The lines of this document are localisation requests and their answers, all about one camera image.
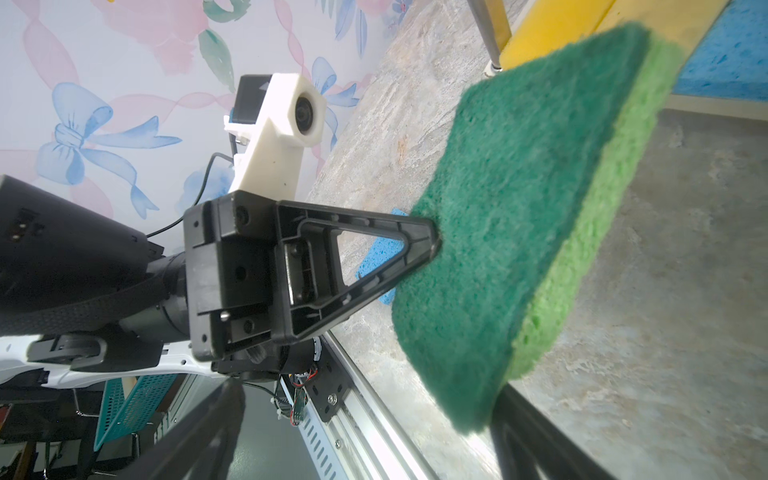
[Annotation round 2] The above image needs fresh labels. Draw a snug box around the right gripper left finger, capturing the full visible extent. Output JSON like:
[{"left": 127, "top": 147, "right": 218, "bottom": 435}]
[{"left": 119, "top": 380, "right": 246, "bottom": 480}]

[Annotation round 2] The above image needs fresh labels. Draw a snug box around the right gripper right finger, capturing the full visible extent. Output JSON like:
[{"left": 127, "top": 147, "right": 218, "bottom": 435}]
[{"left": 490, "top": 384, "right": 613, "bottom": 480}]

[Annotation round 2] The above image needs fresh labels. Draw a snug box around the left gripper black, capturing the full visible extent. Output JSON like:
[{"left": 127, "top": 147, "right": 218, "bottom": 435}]
[{"left": 183, "top": 192, "right": 440, "bottom": 380}]

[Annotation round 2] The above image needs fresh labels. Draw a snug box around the dark green scouring sponge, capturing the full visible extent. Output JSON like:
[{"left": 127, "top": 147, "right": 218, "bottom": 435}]
[{"left": 392, "top": 22, "right": 684, "bottom": 434}]

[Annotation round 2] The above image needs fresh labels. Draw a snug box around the bright yellow sponge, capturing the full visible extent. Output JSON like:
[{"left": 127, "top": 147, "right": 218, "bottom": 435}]
[{"left": 500, "top": 0, "right": 614, "bottom": 70}]

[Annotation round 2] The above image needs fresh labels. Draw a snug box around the large blue sponge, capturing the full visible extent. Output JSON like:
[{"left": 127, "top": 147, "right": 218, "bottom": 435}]
[{"left": 673, "top": 0, "right": 768, "bottom": 102}]

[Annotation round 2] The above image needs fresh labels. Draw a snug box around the tan yellow orange-backed sponge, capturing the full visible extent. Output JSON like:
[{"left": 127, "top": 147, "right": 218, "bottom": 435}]
[{"left": 596, "top": 0, "right": 729, "bottom": 56}]

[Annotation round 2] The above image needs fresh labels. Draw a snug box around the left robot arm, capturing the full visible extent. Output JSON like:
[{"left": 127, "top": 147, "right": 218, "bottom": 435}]
[{"left": 1, "top": 176, "right": 440, "bottom": 389}]

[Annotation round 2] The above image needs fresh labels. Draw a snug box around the white two-tier shelf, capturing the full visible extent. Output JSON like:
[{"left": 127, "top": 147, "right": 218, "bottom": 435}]
[{"left": 469, "top": 1, "right": 767, "bottom": 122}]

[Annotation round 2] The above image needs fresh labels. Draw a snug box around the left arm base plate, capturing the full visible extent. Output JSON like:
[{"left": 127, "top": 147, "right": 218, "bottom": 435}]
[{"left": 291, "top": 352, "right": 353, "bottom": 423}]

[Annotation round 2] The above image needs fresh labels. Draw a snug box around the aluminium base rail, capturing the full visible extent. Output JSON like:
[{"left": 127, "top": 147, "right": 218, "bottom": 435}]
[{"left": 299, "top": 333, "right": 437, "bottom": 480}]

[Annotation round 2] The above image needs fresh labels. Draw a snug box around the thin black cable left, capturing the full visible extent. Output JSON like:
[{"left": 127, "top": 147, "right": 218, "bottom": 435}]
[{"left": 145, "top": 151, "right": 236, "bottom": 240}]

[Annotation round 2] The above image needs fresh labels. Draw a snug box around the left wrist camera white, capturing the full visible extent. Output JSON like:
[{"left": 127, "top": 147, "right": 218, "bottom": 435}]
[{"left": 224, "top": 73, "right": 327, "bottom": 201}]

